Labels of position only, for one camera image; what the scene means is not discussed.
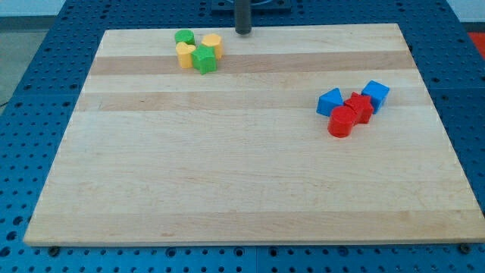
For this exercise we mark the grey cylindrical robot arm stick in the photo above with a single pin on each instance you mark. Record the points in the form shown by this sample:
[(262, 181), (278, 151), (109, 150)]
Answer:
[(243, 17)]

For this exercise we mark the wooden board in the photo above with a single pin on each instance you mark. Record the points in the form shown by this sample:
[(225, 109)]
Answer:
[(157, 155)]

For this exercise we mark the green star block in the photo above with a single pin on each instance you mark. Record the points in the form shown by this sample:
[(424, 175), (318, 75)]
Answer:
[(204, 59)]

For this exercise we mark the blue triangle block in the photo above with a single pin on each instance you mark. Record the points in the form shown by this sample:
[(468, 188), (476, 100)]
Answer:
[(329, 101)]

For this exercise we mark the red cylinder block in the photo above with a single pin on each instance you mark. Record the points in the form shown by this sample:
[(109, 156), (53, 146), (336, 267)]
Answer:
[(342, 120)]

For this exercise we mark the yellow hexagon block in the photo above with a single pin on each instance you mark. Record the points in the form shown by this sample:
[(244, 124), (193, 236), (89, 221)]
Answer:
[(216, 42)]

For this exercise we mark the yellow heart block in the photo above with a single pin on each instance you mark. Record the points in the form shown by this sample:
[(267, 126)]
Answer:
[(184, 54)]

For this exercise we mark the green cylinder block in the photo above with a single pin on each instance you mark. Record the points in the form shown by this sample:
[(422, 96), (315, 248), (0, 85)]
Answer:
[(186, 36)]

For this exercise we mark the red star block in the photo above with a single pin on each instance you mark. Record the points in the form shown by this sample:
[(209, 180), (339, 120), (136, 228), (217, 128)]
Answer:
[(361, 105)]

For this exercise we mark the blue cube block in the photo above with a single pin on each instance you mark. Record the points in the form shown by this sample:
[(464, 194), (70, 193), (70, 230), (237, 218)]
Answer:
[(378, 93)]

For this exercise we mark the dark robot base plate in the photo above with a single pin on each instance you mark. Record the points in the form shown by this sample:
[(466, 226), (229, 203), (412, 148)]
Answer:
[(227, 6)]

